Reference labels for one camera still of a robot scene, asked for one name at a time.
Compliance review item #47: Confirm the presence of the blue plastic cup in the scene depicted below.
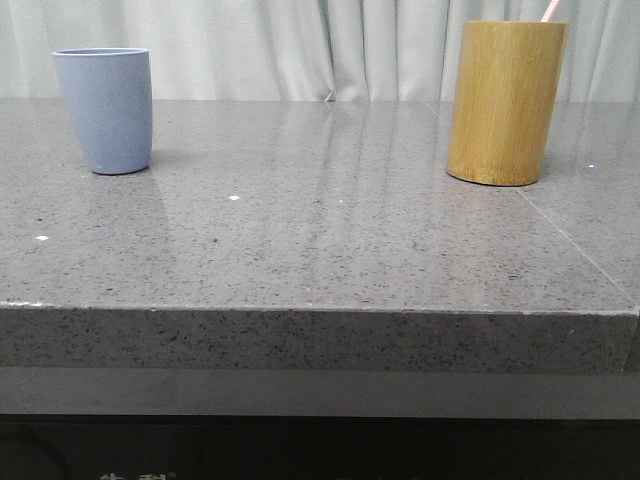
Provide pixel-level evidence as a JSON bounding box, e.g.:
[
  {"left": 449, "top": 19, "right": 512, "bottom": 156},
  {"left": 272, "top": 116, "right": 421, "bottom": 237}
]
[{"left": 52, "top": 48, "right": 153, "bottom": 175}]

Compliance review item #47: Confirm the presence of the bamboo cylinder holder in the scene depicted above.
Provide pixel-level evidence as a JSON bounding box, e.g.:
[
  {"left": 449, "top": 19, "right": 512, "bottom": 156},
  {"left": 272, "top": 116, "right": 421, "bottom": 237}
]
[{"left": 447, "top": 20, "right": 568, "bottom": 187}]

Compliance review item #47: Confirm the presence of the white curtain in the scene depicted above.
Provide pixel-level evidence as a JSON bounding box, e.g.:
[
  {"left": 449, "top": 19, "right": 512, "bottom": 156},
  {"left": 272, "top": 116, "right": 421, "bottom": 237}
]
[{"left": 0, "top": 0, "right": 640, "bottom": 104}]

